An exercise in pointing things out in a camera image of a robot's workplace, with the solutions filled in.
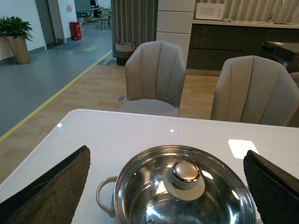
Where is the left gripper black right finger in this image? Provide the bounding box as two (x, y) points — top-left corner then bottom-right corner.
(243, 150), (299, 224)

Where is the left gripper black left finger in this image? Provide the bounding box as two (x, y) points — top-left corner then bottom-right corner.
(0, 146), (91, 224)

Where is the glass pot lid with knob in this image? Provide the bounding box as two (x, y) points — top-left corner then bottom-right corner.
(114, 145), (256, 224)

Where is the cream electric cooking pot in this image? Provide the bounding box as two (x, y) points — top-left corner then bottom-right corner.
(96, 176), (260, 224)

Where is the beige chair on right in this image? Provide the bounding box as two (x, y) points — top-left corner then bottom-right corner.
(210, 56), (299, 126)

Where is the beige chair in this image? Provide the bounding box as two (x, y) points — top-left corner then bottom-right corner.
(119, 41), (186, 117)
(210, 56), (299, 126)

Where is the dark kitchen counter cabinet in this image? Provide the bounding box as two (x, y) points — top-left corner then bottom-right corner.
(187, 23), (299, 70)

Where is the beige chair on left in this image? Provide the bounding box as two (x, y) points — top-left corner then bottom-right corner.
(119, 41), (186, 117)

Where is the woven laundry basket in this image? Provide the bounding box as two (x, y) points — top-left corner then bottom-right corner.
(115, 38), (136, 66)

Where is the red bin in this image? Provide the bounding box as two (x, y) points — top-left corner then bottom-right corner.
(70, 21), (82, 41)

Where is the green potted plant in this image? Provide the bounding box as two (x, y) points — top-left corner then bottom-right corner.
(0, 16), (33, 64)

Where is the white microwave oven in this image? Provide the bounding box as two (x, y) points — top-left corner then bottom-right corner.
(194, 3), (225, 21)

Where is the white tall cabinet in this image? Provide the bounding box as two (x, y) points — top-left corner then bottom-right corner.
(156, 0), (195, 63)

